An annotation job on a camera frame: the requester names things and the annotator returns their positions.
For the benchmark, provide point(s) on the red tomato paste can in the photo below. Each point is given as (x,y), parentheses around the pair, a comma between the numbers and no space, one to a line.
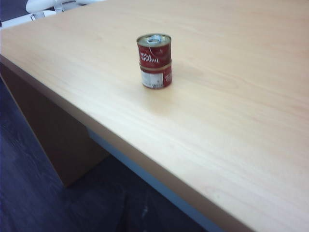
(154,52)

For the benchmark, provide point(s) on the tomato can with white sticker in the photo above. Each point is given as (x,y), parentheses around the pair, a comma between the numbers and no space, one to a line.
(155,77)

